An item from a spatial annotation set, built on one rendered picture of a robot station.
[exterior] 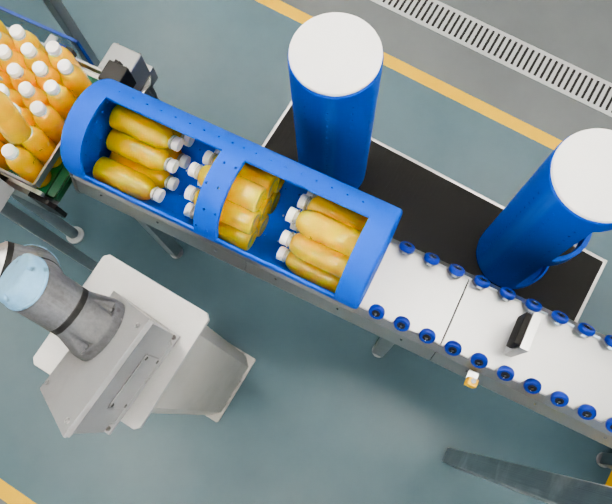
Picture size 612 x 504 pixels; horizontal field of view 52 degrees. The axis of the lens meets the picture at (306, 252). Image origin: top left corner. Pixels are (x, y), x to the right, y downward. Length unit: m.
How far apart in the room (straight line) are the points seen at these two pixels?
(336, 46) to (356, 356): 1.32
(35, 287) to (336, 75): 1.03
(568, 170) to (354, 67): 0.67
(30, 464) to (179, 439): 0.62
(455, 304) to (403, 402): 0.96
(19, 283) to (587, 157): 1.47
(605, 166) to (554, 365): 0.56
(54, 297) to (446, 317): 1.02
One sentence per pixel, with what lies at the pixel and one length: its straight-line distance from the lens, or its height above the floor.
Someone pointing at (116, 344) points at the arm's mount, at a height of 1.37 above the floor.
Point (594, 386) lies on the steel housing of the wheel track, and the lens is 1.88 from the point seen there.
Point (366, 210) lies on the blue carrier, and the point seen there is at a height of 1.22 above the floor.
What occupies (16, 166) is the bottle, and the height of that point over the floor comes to 1.06.
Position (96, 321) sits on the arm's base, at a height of 1.36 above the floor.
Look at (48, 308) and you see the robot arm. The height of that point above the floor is 1.42.
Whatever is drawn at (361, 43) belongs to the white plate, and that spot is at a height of 1.04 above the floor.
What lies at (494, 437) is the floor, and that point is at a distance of 2.75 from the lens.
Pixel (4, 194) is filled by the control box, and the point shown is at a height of 1.03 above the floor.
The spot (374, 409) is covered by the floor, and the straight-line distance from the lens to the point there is 2.67.
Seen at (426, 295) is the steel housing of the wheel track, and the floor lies 0.93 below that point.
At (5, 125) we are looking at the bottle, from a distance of 1.77.
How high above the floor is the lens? 2.66
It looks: 75 degrees down
